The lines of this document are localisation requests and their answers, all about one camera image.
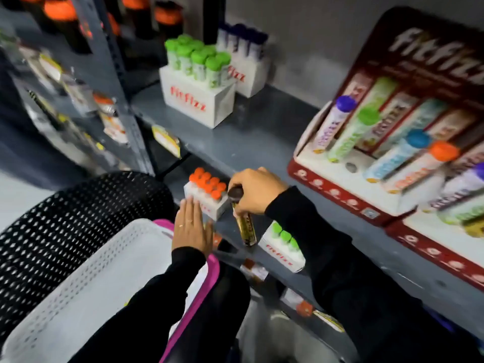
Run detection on white box holding blue-capped tubes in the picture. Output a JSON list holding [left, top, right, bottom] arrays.
[[225, 53, 270, 99]]

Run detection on light blue-capped display tube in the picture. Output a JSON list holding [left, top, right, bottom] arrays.
[[363, 129, 432, 184]]

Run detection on pink plastic basket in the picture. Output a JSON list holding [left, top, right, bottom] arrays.
[[153, 219, 221, 363]]

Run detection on white and orange price tag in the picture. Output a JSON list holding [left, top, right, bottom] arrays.
[[280, 287, 315, 318]]

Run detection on person's right hand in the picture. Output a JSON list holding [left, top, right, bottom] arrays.
[[228, 167, 290, 216]]

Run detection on dark blue-capped tube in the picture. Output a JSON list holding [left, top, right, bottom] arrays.
[[250, 32, 270, 61], [240, 28, 258, 58], [229, 23, 246, 55], [217, 22, 231, 52]]

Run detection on black bottle with orange cap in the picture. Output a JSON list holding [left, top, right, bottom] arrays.
[[154, 1, 184, 39], [43, 0, 92, 55], [121, 0, 154, 39]]

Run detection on tall red cardboard display stand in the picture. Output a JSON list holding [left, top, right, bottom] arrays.
[[287, 6, 484, 228]]

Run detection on small white box, green-capped tubes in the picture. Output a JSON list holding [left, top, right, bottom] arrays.
[[258, 222, 306, 274]]

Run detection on hanging orange-topped product packet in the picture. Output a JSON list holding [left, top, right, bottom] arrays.
[[92, 92, 129, 145]]

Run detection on large white box, green-capped tubes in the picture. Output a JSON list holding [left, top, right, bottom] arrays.
[[159, 66, 236, 129]]

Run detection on cluster of orange-capped tubes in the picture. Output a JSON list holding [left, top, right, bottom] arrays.
[[189, 167, 227, 201]]

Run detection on person's black trouser leg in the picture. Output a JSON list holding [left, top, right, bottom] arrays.
[[162, 261, 251, 363]]

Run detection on gold tube with dark cap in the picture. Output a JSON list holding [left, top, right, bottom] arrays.
[[228, 185, 258, 247]]

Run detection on person's left forearm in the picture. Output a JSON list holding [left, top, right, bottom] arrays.
[[68, 246, 207, 363]]

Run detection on person's left hand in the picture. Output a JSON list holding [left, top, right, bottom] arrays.
[[172, 196, 215, 257]]

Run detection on grey metal shelf upright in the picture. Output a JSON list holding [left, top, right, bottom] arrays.
[[68, 0, 156, 176]]

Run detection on low red cardboard display stand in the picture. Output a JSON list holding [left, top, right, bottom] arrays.
[[385, 162, 484, 292]]

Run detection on white and yellow price tag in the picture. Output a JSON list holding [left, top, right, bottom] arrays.
[[313, 309, 346, 333]]

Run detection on green-capped pale display tube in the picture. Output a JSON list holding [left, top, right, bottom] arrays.
[[327, 107, 381, 163]]

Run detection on black vertical post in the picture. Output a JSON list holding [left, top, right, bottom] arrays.
[[203, 0, 227, 45]]

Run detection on white perforated plastic basket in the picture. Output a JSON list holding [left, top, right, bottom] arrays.
[[0, 218, 211, 363]]

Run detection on cluster of green-capped white tubes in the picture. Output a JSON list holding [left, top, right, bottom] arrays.
[[164, 34, 232, 89]]

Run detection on black perforated plastic basket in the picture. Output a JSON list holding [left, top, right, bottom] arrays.
[[0, 171, 177, 339]]

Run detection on white and red price tag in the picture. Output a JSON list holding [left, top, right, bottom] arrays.
[[240, 258, 269, 282]]

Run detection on green labelled display tube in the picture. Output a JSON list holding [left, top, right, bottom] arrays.
[[438, 203, 484, 226]]

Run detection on orange-capped display tube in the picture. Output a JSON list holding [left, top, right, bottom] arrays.
[[382, 141, 461, 194]]

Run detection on person's right forearm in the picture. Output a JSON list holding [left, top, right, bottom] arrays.
[[265, 186, 484, 363]]

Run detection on grey metal shelf board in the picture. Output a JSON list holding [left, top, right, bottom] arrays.
[[130, 83, 484, 339]]

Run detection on white box holding orange-capped tubes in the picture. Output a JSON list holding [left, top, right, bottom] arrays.
[[184, 181, 231, 222]]

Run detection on yellow shelf price tag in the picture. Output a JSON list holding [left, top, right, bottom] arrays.
[[152, 124, 182, 159]]

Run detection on purple-capped white display tube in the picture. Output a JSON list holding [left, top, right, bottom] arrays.
[[423, 162, 484, 213], [312, 95, 357, 155]]

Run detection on yellow labelled display tube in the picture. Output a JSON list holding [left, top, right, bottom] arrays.
[[463, 218, 484, 239]]

